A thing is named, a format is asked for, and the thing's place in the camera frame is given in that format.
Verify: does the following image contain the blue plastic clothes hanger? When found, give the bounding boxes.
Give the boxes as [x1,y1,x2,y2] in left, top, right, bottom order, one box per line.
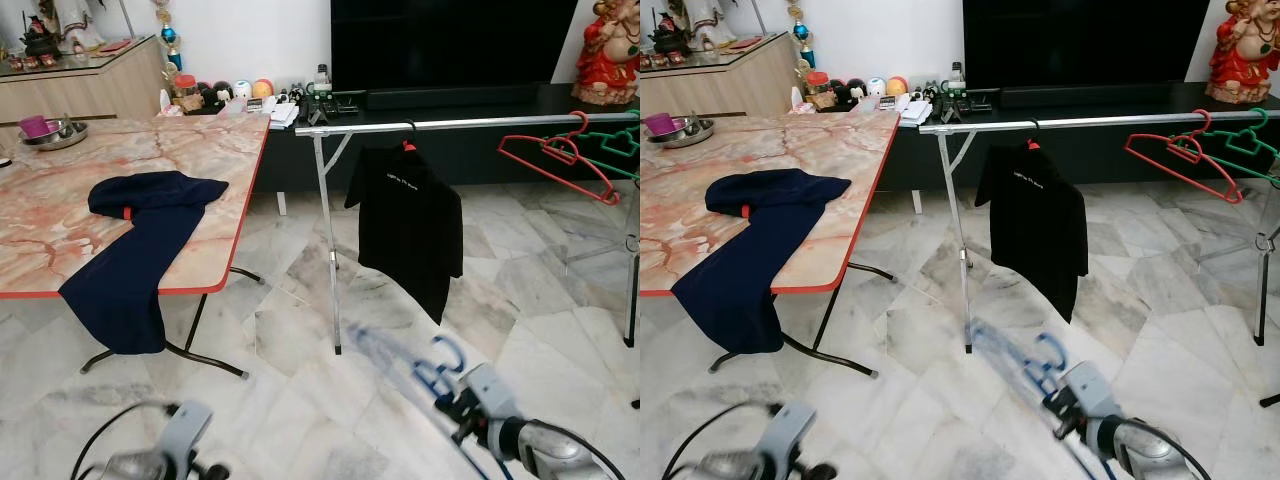
[345,320,501,480]
[965,320,1111,480]

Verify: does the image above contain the navy shirt with red trim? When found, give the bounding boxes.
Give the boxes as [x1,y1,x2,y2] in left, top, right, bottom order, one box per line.
[58,171,229,356]
[670,168,853,356]

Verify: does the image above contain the red plastic clothes hanger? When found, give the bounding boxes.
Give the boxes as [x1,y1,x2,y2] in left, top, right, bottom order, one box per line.
[1123,108,1246,206]
[497,110,623,206]

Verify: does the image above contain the green plastic clothes hanger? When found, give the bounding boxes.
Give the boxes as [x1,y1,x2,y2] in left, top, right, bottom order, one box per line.
[1170,106,1280,189]
[560,108,641,183]

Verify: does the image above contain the black shirt with white print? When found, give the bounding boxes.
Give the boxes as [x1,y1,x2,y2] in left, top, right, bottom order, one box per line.
[975,140,1091,323]
[345,140,464,326]

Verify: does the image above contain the black television console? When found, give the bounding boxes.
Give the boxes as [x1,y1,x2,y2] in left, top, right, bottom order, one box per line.
[880,82,1280,191]
[255,82,641,193]

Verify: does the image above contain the silver metal clothes rack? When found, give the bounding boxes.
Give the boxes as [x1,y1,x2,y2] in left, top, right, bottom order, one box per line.
[918,110,1280,409]
[295,110,641,409]

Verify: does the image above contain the marble pattern folding table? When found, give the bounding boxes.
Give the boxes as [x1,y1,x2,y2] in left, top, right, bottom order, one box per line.
[640,110,901,379]
[0,113,273,379]

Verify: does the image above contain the black soundbar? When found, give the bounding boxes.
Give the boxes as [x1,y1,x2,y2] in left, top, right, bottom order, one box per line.
[1000,82,1181,109]
[365,83,546,111]

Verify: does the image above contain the stack of papers and magazines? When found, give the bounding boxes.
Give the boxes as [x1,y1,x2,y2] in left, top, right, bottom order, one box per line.
[880,93,936,127]
[245,95,301,129]

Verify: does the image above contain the steel bowl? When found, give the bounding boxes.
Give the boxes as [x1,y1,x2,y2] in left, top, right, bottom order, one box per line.
[650,115,716,149]
[20,118,89,151]

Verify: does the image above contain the black flat screen television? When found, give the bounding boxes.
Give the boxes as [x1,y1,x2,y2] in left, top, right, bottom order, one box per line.
[331,0,581,93]
[962,0,1211,91]

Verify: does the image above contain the red laughing Buddha statue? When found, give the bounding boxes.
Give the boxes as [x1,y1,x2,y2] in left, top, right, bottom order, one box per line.
[570,0,641,108]
[1205,0,1280,105]

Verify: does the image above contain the light wooden sideboard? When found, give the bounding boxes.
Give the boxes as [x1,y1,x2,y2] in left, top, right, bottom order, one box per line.
[640,32,796,121]
[0,35,166,126]

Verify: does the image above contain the dark teapot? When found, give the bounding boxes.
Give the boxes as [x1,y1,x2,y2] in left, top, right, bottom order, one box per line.
[650,15,691,56]
[22,18,61,59]

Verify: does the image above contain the gold and blue trophy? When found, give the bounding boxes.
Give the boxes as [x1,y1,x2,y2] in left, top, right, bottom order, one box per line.
[785,0,816,69]
[152,0,186,71]

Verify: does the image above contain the white porcelain figurine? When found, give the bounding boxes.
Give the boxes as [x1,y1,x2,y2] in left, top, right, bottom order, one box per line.
[685,0,736,51]
[55,0,106,53]

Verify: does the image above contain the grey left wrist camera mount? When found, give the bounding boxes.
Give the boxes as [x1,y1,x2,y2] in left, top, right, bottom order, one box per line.
[150,400,213,471]
[752,402,816,471]

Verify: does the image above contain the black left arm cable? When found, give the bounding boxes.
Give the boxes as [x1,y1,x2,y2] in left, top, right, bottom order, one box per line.
[662,400,781,480]
[70,400,181,480]

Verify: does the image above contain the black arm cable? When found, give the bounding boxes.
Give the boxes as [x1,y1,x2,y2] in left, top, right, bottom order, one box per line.
[520,418,626,480]
[1120,418,1216,480]
[662,400,781,480]
[70,400,181,480]

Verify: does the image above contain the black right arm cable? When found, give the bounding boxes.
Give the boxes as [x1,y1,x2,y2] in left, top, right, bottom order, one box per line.
[1120,418,1216,480]
[520,418,626,480]

